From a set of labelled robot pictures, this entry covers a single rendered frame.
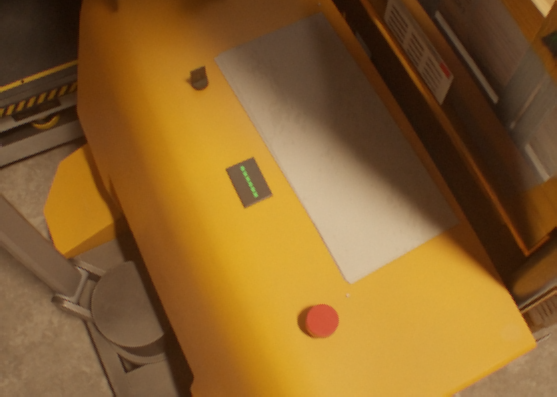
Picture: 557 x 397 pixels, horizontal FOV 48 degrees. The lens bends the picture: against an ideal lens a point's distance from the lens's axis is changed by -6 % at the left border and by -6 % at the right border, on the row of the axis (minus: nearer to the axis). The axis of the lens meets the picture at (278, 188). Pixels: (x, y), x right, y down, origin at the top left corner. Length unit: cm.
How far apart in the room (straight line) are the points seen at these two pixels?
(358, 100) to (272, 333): 34
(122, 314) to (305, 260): 56
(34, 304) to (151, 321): 61
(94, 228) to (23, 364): 52
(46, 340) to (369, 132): 116
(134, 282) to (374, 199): 60
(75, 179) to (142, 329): 40
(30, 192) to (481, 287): 139
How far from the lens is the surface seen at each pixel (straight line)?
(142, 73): 97
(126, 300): 131
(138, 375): 143
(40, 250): 116
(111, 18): 105
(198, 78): 92
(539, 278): 79
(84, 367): 176
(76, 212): 149
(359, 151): 89
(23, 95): 166
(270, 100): 91
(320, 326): 78
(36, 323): 182
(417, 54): 88
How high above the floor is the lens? 169
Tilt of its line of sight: 68 degrees down
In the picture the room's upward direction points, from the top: 1 degrees clockwise
